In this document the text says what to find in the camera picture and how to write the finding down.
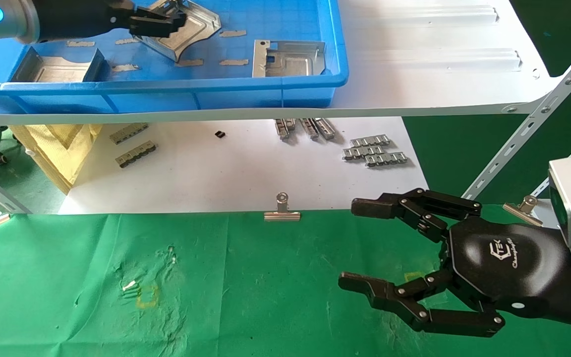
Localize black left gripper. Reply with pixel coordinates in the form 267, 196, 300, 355
67, 0, 188, 39

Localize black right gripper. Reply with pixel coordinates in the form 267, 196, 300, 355
338, 187, 571, 338

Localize silver metal chain strip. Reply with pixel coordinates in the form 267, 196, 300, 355
342, 145, 386, 162
299, 119, 319, 141
349, 134, 392, 148
363, 152, 409, 168
274, 119, 296, 141
314, 118, 337, 141

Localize stamped metal part flat square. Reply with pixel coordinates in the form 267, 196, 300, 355
252, 40, 327, 79

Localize white sheet metal shelf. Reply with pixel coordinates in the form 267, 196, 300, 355
0, 0, 562, 126

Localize green cloth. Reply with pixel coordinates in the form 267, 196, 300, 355
0, 204, 571, 357

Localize blue plastic bin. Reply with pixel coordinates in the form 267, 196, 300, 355
0, 0, 350, 115

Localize stamped metal part curved edge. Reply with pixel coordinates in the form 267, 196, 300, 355
134, 0, 223, 63

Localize dark metal chain strip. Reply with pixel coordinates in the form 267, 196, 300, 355
115, 141, 158, 169
109, 123, 150, 146

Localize yellow woven bag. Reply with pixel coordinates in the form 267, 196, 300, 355
10, 124, 104, 195

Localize stamped metal part bent walls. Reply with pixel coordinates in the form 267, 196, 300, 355
10, 47, 106, 84

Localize long white perforated brace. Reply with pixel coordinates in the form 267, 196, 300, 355
463, 29, 571, 200

